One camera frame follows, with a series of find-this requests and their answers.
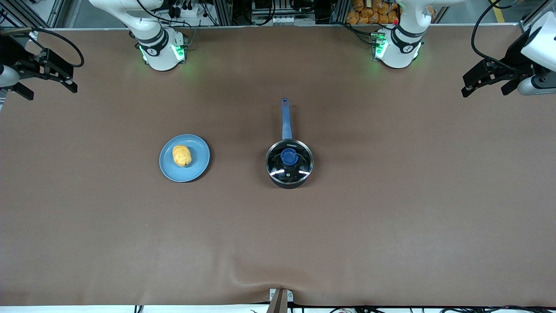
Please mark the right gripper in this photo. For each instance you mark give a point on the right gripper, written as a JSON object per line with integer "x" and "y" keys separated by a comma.
{"x": 12, "y": 55}

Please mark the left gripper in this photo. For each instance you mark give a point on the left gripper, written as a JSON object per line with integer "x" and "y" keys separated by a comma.
{"x": 511, "y": 62}

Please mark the yellow potato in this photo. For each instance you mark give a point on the yellow potato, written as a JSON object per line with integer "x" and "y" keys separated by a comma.
{"x": 181, "y": 155}

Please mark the glass lid with blue knob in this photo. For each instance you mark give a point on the glass lid with blue knob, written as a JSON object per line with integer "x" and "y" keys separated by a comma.
{"x": 289, "y": 156}

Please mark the orange toy bread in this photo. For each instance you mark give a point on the orange toy bread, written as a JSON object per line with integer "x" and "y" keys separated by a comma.
{"x": 383, "y": 18}
{"x": 358, "y": 5}
{"x": 372, "y": 18}
{"x": 370, "y": 8}
{"x": 352, "y": 18}

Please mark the white power strip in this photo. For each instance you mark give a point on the white power strip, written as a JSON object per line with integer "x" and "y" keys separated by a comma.
{"x": 187, "y": 11}

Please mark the blue round plate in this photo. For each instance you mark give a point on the blue round plate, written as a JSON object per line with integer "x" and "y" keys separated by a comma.
{"x": 197, "y": 165}

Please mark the brown table cloth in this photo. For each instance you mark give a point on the brown table cloth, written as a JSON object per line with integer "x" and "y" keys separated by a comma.
{"x": 391, "y": 239}

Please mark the grey electronics box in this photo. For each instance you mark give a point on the grey electronics box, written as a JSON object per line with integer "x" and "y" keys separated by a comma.
{"x": 271, "y": 11}

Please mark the metal table clamp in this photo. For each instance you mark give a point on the metal table clamp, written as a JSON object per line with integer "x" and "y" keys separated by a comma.
{"x": 280, "y": 301}

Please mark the aluminium frame post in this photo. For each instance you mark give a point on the aluminium frame post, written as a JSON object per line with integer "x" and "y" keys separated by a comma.
{"x": 341, "y": 11}
{"x": 225, "y": 11}

